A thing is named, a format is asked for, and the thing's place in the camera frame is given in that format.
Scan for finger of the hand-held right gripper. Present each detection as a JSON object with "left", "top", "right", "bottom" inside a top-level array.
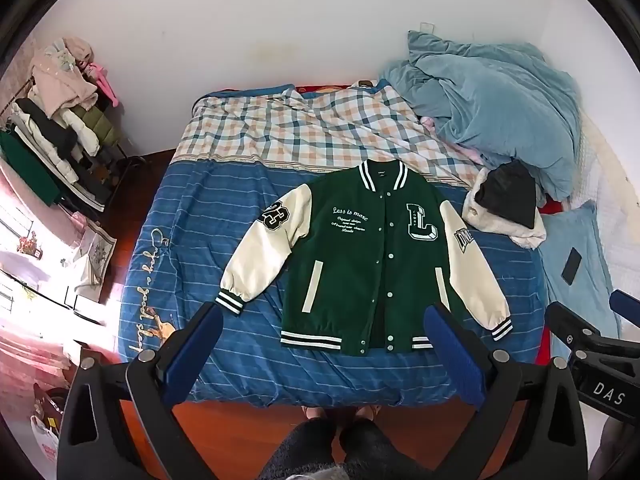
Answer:
[
  {"left": 544, "top": 301, "right": 602, "bottom": 357},
  {"left": 608, "top": 287, "right": 640, "bottom": 319}
]

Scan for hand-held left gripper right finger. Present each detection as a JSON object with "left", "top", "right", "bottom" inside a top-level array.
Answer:
[{"left": 422, "top": 302, "right": 596, "bottom": 480}]

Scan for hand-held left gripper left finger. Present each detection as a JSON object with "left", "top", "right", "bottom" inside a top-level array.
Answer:
[{"left": 56, "top": 301, "right": 224, "bottom": 480}]

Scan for green varsity jacket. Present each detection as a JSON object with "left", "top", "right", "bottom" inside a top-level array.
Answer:
[{"left": 215, "top": 159, "right": 514, "bottom": 357}]

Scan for person's right forearm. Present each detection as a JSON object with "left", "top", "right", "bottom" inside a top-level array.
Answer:
[{"left": 594, "top": 416, "right": 640, "bottom": 480}]

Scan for black clothes rack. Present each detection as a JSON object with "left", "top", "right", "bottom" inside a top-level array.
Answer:
[{"left": 0, "top": 72, "right": 151, "bottom": 213}]

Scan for black phone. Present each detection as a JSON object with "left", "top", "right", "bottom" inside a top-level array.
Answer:
[{"left": 561, "top": 248, "right": 582, "bottom": 286}]

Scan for light blue pillow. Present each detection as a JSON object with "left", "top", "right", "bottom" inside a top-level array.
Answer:
[{"left": 540, "top": 200, "right": 623, "bottom": 341}]

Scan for white quilted blanket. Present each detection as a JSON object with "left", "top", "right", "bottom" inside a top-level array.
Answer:
[{"left": 575, "top": 110, "right": 640, "bottom": 301}]

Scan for white fleece garment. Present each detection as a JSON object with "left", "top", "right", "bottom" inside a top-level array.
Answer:
[{"left": 461, "top": 167, "right": 547, "bottom": 250}]

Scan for blue striped quilt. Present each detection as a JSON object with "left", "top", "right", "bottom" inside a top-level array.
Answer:
[{"left": 117, "top": 160, "right": 551, "bottom": 408}]

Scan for patterned floor cloth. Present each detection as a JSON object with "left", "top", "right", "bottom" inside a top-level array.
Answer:
[{"left": 74, "top": 222, "right": 119, "bottom": 307}]

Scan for black cloth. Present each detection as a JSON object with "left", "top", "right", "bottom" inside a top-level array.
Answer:
[{"left": 474, "top": 161, "right": 538, "bottom": 228}]

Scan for person's legs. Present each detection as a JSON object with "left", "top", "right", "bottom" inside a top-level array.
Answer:
[{"left": 257, "top": 417, "right": 436, "bottom": 480}]

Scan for pink curtain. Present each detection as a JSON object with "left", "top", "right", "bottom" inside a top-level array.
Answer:
[{"left": 0, "top": 170, "right": 81, "bottom": 401}]

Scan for printed plastic bag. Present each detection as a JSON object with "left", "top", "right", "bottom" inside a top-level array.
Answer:
[{"left": 29, "top": 384, "right": 68, "bottom": 467}]

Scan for light blue duvet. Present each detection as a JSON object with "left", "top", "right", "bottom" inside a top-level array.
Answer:
[{"left": 377, "top": 30, "right": 583, "bottom": 201}]

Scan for plaid blanket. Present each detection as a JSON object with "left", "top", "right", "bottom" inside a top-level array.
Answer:
[{"left": 170, "top": 80, "right": 483, "bottom": 191}]

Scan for olive puffer vest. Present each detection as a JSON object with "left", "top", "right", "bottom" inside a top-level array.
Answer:
[{"left": 81, "top": 105, "right": 119, "bottom": 145}]

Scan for dark green garment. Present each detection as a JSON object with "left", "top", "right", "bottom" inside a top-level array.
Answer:
[{"left": 0, "top": 129, "right": 62, "bottom": 207}]

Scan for pink hooded garment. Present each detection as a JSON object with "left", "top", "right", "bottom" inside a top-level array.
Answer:
[{"left": 29, "top": 36, "right": 121, "bottom": 109}]

